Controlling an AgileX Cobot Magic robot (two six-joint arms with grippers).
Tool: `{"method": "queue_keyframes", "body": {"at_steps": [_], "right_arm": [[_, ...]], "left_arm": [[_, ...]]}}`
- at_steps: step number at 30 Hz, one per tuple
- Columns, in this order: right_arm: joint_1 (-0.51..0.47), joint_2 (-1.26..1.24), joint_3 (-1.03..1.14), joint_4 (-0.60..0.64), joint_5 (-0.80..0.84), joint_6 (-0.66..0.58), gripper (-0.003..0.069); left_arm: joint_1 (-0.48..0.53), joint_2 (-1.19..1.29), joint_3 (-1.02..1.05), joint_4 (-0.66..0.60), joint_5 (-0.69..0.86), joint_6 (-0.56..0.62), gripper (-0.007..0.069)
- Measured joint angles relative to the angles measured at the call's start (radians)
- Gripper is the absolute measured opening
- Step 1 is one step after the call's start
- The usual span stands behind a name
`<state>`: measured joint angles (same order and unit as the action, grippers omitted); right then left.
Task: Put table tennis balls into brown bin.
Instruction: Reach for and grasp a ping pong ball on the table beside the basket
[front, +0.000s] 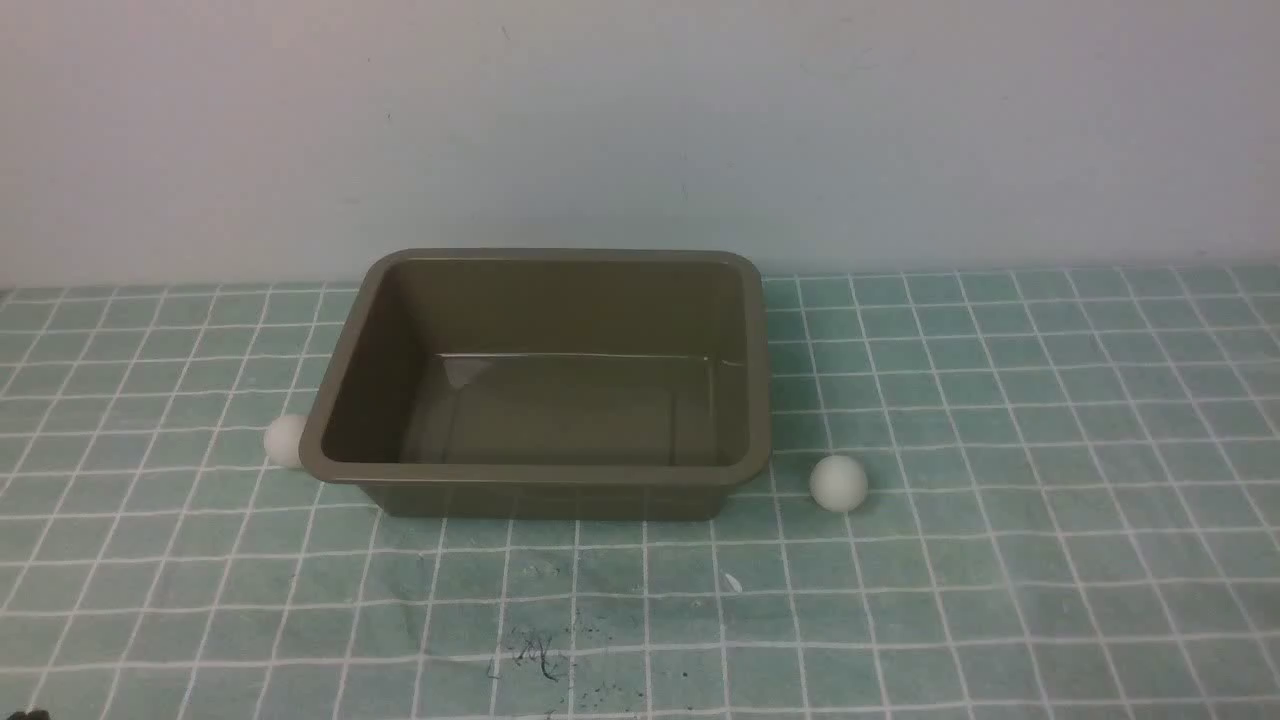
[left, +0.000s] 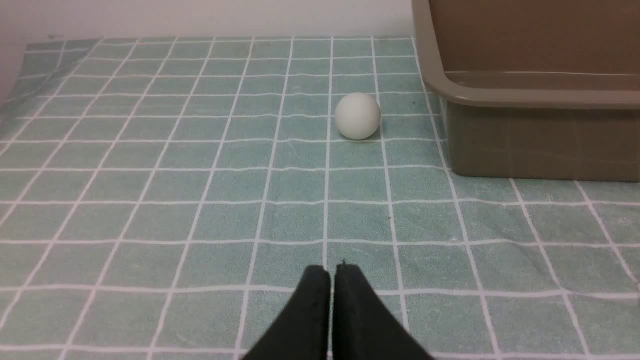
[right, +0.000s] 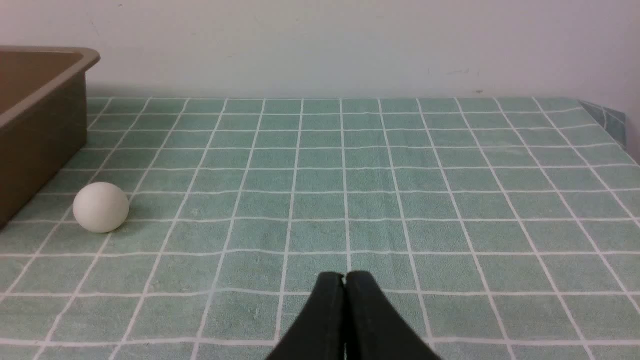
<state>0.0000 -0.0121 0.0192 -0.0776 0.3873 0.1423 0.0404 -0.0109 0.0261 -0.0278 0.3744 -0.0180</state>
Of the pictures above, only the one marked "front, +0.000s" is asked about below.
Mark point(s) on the teal grid tablecloth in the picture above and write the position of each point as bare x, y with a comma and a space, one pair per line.
1073, 512

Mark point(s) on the olive plastic storage bin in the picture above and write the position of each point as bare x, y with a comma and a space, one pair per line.
561, 384

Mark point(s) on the white ping-pong ball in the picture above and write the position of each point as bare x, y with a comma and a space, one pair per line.
282, 440
839, 483

